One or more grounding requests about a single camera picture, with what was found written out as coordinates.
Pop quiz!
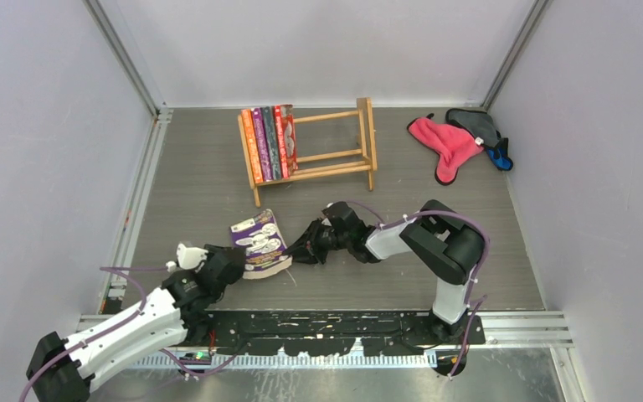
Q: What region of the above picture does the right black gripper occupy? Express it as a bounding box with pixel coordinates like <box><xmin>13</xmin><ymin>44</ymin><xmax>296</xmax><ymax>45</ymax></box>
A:
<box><xmin>282</xmin><ymin>219</ymin><xmax>351</xmax><ymax>265</ymax></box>

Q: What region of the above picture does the purple book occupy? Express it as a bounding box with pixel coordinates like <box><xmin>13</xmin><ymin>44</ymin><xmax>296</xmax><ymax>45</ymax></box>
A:
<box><xmin>251</xmin><ymin>107</ymin><xmax>273</xmax><ymax>182</ymax></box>
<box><xmin>229</xmin><ymin>209</ymin><xmax>293</xmax><ymax>281</ymax></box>

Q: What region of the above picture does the red cartoon book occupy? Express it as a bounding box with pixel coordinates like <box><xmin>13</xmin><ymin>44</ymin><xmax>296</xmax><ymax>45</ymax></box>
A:
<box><xmin>274</xmin><ymin>104</ymin><xmax>298</xmax><ymax>178</ymax></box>

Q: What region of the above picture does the floral Alcott book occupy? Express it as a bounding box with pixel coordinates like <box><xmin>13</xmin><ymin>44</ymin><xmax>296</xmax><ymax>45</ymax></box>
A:
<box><xmin>262</xmin><ymin>106</ymin><xmax>283</xmax><ymax>180</ymax></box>

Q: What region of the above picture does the orange treehouse book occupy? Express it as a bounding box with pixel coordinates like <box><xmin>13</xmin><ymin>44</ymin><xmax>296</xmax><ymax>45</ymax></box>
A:
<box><xmin>241</xmin><ymin>109</ymin><xmax>264</xmax><ymax>183</ymax></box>

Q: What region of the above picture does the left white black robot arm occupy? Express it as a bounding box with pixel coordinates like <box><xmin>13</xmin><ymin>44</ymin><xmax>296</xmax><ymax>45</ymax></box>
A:
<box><xmin>19</xmin><ymin>243</ymin><xmax>246</xmax><ymax>401</ymax></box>

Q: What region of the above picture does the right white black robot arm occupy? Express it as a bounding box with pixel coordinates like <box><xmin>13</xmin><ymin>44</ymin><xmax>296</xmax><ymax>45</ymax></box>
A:
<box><xmin>284</xmin><ymin>199</ymin><xmax>490</xmax><ymax>344</ymax></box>

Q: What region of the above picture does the wooden book rack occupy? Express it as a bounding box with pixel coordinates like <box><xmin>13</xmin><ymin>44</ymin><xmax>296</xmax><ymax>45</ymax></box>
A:
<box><xmin>236</xmin><ymin>97</ymin><xmax>378</xmax><ymax>208</ymax></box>

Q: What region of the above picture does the pink cloth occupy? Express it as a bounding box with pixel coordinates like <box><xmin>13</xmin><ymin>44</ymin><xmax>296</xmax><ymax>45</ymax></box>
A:
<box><xmin>406</xmin><ymin>114</ymin><xmax>482</xmax><ymax>186</ymax></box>

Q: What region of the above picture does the grey cloth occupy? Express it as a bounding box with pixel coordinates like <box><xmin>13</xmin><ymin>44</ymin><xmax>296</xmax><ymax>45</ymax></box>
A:
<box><xmin>445</xmin><ymin>108</ymin><xmax>508</xmax><ymax>148</ymax></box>

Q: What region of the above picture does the blue cloth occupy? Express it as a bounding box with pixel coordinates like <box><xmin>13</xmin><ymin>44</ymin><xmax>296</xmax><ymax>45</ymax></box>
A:
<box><xmin>485</xmin><ymin>138</ymin><xmax>514</xmax><ymax>172</ymax></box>

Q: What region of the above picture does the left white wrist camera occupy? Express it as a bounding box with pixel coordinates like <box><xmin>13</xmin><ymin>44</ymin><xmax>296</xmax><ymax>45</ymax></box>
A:
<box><xmin>166</xmin><ymin>242</ymin><xmax>208</xmax><ymax>273</ymax></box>

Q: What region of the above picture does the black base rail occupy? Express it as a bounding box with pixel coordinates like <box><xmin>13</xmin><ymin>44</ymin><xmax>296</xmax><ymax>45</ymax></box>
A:
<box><xmin>181</xmin><ymin>310</ymin><xmax>486</xmax><ymax>357</ymax></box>

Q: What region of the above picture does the slotted cable duct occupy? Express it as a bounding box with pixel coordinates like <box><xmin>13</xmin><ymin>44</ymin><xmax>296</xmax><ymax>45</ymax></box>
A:
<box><xmin>129</xmin><ymin>349</ymin><xmax>437</xmax><ymax>370</ymax></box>

